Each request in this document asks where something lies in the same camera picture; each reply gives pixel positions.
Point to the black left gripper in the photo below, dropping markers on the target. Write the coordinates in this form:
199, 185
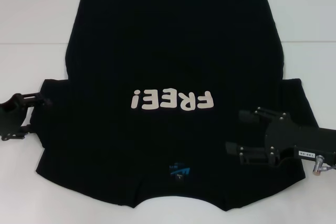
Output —
10, 116

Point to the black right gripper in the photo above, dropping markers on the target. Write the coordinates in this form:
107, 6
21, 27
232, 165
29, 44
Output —
309, 142

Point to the black shirt with FREE print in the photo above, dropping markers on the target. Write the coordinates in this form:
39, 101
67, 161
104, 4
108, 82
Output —
168, 51

